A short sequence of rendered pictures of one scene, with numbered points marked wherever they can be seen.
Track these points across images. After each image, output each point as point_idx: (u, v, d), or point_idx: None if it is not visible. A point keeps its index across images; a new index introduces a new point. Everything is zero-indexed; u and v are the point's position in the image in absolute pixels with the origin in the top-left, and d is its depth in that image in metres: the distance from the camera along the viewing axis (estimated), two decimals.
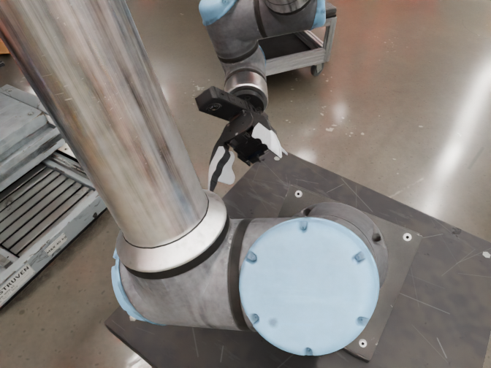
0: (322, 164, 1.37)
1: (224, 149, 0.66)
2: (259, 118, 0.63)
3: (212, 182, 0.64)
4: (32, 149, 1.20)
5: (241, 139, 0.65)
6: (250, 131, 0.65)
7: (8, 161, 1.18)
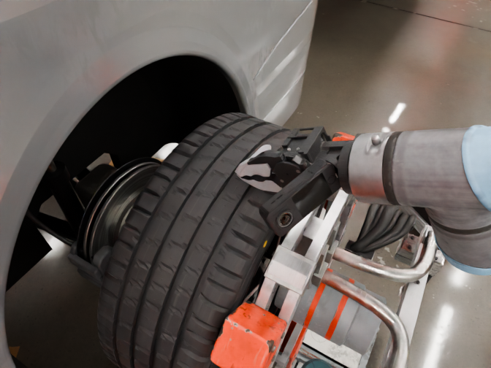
0: None
1: (270, 173, 0.54)
2: None
3: (242, 174, 0.59)
4: None
5: None
6: None
7: None
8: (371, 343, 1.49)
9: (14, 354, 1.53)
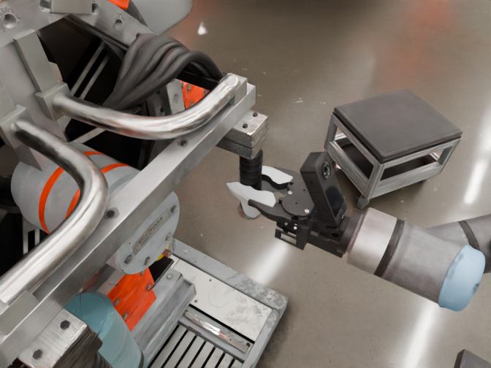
0: (462, 310, 1.29)
1: (283, 183, 0.58)
2: (274, 211, 0.54)
3: None
4: (172, 316, 1.12)
5: (286, 197, 0.57)
6: (285, 207, 0.56)
7: (150, 332, 1.10)
8: (279, 308, 1.22)
9: None
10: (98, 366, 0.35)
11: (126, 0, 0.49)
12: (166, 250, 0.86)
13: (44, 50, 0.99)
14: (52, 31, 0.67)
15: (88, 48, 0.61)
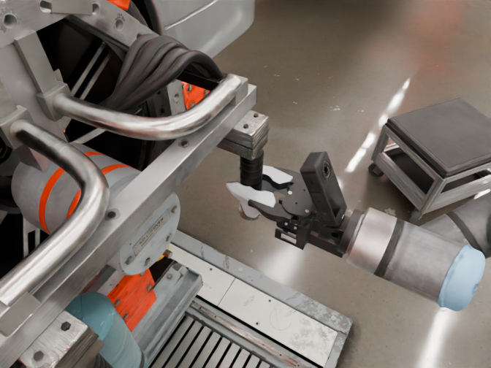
0: None
1: (283, 183, 0.58)
2: (274, 211, 0.54)
3: None
4: (180, 306, 1.14)
5: (286, 197, 0.57)
6: (285, 207, 0.56)
7: (158, 322, 1.12)
8: (345, 331, 1.16)
9: None
10: None
11: (127, 1, 0.49)
12: (166, 250, 0.86)
13: None
14: (52, 31, 0.67)
15: (89, 48, 0.61)
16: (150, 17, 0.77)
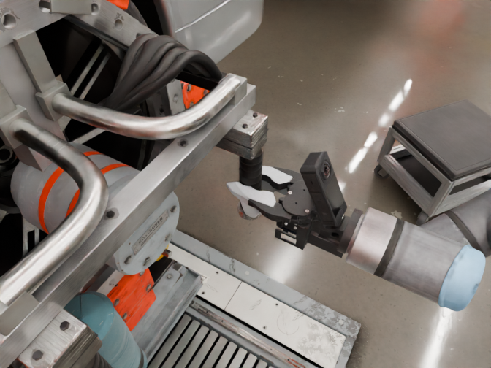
0: None
1: (283, 183, 0.58)
2: (274, 211, 0.54)
3: None
4: (180, 306, 1.14)
5: (286, 197, 0.57)
6: (286, 207, 0.56)
7: (158, 321, 1.12)
8: (353, 335, 1.16)
9: None
10: (98, 367, 0.35)
11: (126, 0, 0.49)
12: (166, 250, 0.86)
13: None
14: (52, 31, 0.67)
15: (88, 48, 0.61)
16: (161, 20, 0.76)
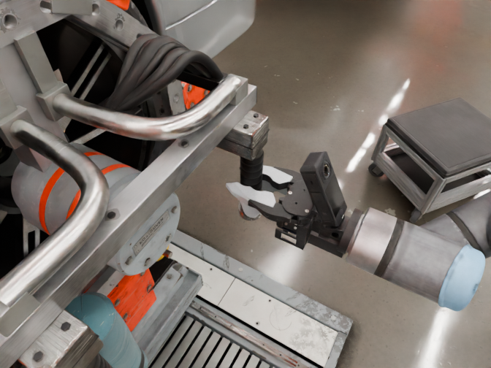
0: None
1: (283, 183, 0.58)
2: (274, 211, 0.54)
3: None
4: (180, 306, 1.14)
5: (286, 197, 0.57)
6: (286, 207, 0.56)
7: (158, 321, 1.12)
8: (345, 331, 1.16)
9: None
10: None
11: (127, 1, 0.49)
12: (166, 250, 0.86)
13: None
14: (52, 31, 0.67)
15: (89, 48, 0.61)
16: (150, 17, 0.77)
